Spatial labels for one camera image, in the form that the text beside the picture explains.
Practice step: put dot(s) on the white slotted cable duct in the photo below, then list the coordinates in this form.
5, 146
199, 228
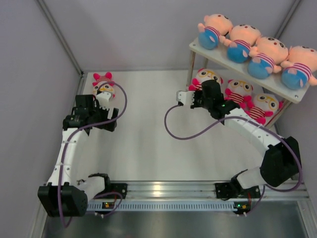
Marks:
100, 206

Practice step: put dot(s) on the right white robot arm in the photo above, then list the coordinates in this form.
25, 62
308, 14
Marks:
281, 156

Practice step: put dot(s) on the aluminium front rail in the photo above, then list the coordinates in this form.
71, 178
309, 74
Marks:
197, 190

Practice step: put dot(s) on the orange doll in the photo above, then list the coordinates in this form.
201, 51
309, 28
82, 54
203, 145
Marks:
299, 67
241, 38

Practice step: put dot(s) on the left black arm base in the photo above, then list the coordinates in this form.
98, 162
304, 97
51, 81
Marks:
114, 190

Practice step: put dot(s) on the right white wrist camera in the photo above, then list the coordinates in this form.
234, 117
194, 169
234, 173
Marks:
185, 98

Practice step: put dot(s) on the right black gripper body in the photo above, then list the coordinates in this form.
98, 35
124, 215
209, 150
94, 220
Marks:
200, 101

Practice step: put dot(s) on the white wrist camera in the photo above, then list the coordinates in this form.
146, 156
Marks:
185, 98
104, 98

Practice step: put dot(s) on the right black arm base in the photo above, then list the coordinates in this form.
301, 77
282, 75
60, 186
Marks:
229, 190

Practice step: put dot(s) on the white doll glasses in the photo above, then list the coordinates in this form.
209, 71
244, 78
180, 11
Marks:
263, 106

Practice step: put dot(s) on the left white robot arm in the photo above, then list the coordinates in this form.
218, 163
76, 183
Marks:
72, 185

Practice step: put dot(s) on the white two-tier shelf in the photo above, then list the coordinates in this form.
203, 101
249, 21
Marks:
272, 84

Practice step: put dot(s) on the orange doll table back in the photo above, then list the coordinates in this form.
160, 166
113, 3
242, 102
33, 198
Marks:
215, 27

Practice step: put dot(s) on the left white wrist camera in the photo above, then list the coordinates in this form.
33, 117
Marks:
104, 98

